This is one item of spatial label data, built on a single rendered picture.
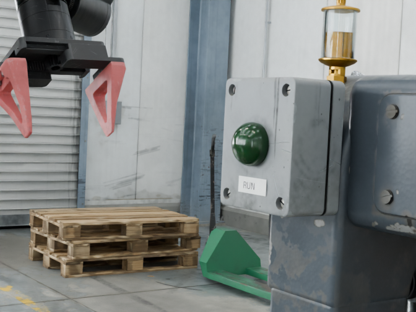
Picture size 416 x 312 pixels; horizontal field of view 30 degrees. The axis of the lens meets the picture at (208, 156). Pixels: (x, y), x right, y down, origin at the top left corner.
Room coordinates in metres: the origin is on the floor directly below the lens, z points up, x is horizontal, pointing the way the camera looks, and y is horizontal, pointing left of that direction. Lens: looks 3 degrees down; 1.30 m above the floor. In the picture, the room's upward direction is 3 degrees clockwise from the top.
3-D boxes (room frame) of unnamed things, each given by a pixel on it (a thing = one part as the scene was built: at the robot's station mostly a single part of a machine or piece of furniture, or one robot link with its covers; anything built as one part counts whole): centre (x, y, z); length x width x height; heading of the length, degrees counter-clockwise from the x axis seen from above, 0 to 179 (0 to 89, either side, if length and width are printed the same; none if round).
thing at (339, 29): (0.58, -0.09, 1.37); 0.03 x 0.02 x 0.03; 35
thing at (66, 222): (6.54, 0.77, 0.36); 1.20 x 0.82 x 0.14; 121
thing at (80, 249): (6.58, 0.75, 0.22); 1.21 x 0.84 x 0.14; 125
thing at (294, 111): (0.54, -0.05, 1.28); 0.08 x 0.05 x 0.09; 35
